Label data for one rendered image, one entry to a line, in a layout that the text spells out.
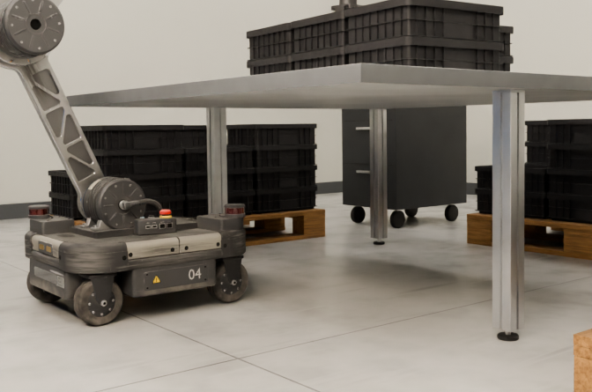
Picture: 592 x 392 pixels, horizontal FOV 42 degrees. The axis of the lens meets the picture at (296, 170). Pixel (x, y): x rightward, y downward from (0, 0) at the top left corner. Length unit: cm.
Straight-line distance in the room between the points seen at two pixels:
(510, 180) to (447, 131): 253
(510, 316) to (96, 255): 115
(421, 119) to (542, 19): 205
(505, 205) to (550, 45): 413
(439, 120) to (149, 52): 232
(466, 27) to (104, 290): 130
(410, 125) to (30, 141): 255
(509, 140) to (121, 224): 121
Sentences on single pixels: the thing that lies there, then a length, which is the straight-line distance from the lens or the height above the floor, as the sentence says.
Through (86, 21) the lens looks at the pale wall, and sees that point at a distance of 561.
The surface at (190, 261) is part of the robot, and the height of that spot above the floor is 16.
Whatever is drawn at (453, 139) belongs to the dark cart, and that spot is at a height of 49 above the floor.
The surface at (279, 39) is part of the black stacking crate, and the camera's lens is 271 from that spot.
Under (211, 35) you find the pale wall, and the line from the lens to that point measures 607.
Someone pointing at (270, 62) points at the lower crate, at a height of 80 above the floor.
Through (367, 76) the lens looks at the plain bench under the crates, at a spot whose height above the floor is 67.
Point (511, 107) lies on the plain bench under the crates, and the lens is 205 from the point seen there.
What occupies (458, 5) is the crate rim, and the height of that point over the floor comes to 92.
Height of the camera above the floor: 57
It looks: 3 degrees down
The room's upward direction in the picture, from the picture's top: 1 degrees counter-clockwise
